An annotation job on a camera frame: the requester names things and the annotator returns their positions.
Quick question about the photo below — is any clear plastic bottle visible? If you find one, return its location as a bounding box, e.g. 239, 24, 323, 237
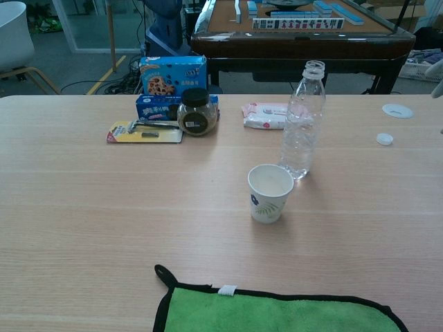
278, 59, 327, 181

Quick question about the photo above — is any blue Oreo cookie box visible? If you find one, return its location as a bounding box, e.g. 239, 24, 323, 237
135, 93, 221, 122

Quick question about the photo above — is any white plastic basket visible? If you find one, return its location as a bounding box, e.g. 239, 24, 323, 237
397, 51, 443, 83

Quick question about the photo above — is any razor in yellow blister pack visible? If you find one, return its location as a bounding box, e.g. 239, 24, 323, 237
105, 119, 184, 145

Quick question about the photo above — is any glass jar black lid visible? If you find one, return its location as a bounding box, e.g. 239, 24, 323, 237
177, 88, 219, 137

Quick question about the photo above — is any white paper cup floral print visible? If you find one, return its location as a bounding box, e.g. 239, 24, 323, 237
247, 164, 295, 224

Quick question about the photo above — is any round grey table grommet cover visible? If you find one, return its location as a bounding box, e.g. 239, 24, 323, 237
381, 103, 415, 120

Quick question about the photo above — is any blue chocolate chip cookie box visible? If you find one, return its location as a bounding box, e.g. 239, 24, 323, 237
139, 56, 208, 96

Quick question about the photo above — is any green cloth black trim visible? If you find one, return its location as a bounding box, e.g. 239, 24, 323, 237
153, 264, 409, 332

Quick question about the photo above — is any black floor cable bundle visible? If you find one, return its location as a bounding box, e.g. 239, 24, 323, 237
60, 55, 146, 95

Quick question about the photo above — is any pink white wet wipes pack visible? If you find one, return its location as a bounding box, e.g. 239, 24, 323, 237
241, 102, 309, 131

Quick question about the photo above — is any row of white mahjong tiles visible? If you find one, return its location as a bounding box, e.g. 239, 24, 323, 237
251, 17, 345, 31

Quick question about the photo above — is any right robot hand grey black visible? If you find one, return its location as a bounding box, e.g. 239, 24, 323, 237
424, 57, 443, 100

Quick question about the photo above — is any brown mahjong table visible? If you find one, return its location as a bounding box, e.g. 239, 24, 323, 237
190, 0, 416, 95

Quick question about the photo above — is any blue machine base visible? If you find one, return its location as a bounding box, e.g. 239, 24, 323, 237
143, 0, 184, 58

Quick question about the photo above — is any wooden pole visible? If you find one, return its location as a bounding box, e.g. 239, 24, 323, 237
105, 0, 118, 73

